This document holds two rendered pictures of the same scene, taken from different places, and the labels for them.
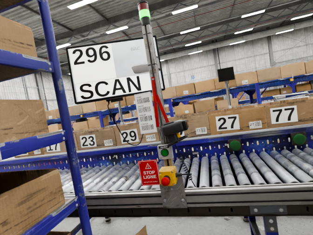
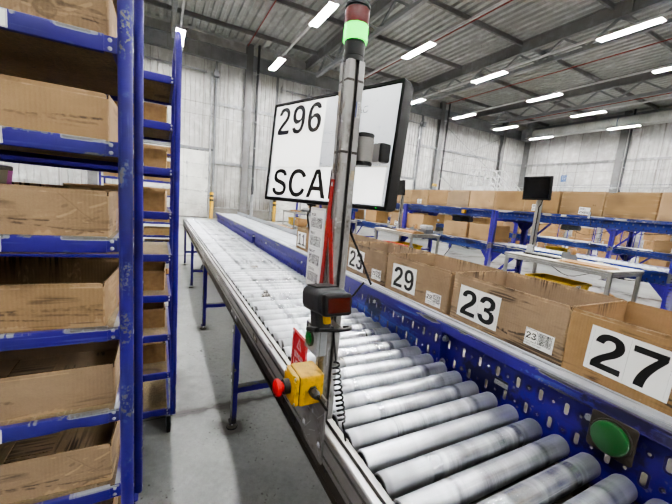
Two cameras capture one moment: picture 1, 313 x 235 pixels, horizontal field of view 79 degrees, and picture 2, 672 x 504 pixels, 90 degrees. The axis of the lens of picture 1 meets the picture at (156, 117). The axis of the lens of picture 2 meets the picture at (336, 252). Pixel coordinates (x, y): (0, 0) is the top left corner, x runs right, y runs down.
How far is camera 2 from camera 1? 0.71 m
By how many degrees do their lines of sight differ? 47
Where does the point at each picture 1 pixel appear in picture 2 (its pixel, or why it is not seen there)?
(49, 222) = (56, 337)
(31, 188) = (52, 292)
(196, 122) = (533, 313)
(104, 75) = (304, 158)
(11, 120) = (48, 212)
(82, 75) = (281, 154)
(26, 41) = (91, 114)
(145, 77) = (358, 175)
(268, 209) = not seen: outside the picture
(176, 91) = not seen: outside the picture
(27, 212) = (42, 315)
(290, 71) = not seen: outside the picture
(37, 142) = (59, 244)
